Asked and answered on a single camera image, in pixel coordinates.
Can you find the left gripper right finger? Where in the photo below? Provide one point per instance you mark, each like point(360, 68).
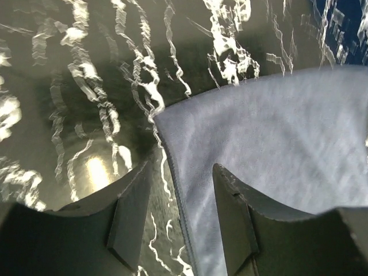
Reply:
point(261, 236)

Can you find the dark grey-blue towel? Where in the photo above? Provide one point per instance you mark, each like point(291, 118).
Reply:
point(299, 139)

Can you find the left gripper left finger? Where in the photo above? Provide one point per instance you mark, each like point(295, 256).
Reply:
point(103, 232)

